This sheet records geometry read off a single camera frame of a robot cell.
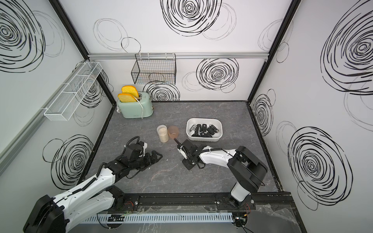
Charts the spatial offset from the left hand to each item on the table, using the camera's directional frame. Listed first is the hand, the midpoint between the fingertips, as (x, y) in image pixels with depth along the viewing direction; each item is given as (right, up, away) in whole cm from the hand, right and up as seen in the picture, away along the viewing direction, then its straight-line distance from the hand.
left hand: (158, 159), depth 81 cm
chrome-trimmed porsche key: (+35, +16, +21) cm, 44 cm away
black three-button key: (+29, +11, +17) cm, 36 cm away
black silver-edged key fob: (+22, +12, +17) cm, 31 cm away
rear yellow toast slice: (-23, +43, +18) cm, 52 cm away
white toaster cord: (-36, +28, +28) cm, 53 cm away
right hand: (+17, -4, +6) cm, 18 cm away
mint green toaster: (-22, +29, +20) cm, 41 cm away
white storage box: (+24, +20, +24) cm, 40 cm away
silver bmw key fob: (+21, +16, +21) cm, 34 cm away
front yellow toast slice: (-24, +37, +14) cm, 46 cm away
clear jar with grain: (0, +15, +10) cm, 18 cm away
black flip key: (+33, +14, +20) cm, 41 cm away
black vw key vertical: (+28, +16, +21) cm, 39 cm away
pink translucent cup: (+7, +14, +15) cm, 22 cm away
